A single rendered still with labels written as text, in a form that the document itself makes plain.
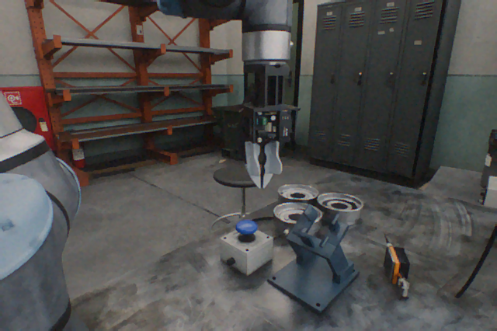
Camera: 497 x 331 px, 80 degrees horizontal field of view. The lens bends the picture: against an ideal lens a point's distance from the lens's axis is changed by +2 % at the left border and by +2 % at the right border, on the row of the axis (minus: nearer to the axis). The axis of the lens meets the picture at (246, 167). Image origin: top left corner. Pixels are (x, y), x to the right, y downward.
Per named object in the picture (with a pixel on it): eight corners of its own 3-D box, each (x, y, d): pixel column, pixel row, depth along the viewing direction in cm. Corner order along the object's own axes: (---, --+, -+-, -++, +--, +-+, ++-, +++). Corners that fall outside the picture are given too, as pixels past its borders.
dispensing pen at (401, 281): (393, 224, 60) (418, 277, 44) (390, 242, 61) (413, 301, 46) (381, 223, 60) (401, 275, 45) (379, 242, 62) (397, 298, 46)
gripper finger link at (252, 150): (251, 199, 49) (252, 145, 46) (242, 186, 54) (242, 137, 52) (269, 197, 50) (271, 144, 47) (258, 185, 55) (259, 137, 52)
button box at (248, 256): (245, 244, 60) (245, 222, 59) (272, 259, 56) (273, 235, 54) (215, 262, 55) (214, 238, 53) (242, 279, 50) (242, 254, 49)
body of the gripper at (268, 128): (251, 148, 45) (251, 63, 41) (238, 137, 52) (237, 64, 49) (297, 144, 46) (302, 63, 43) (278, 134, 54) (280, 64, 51)
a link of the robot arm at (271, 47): (236, 36, 48) (283, 37, 50) (236, 66, 49) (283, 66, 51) (248, 29, 41) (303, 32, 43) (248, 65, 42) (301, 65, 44)
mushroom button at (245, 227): (246, 238, 58) (246, 215, 56) (262, 247, 55) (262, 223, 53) (231, 247, 55) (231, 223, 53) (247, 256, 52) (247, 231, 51)
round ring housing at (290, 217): (285, 214, 73) (286, 199, 72) (327, 225, 68) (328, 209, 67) (264, 231, 65) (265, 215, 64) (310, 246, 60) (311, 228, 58)
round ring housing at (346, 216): (340, 204, 79) (342, 190, 78) (371, 221, 70) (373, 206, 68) (307, 211, 75) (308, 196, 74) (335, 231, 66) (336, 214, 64)
